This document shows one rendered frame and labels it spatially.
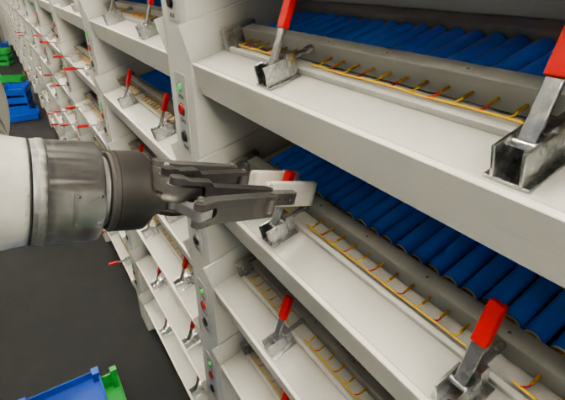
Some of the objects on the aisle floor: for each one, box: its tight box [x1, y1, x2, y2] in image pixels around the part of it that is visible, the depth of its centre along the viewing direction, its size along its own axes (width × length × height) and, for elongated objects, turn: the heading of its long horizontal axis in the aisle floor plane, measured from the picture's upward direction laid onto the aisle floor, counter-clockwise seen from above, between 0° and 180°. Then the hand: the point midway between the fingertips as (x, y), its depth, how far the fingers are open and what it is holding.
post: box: [158, 0, 313, 400], centre depth 75 cm, size 20×9×173 cm, turn 123°
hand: (282, 187), depth 50 cm, fingers open, 3 cm apart
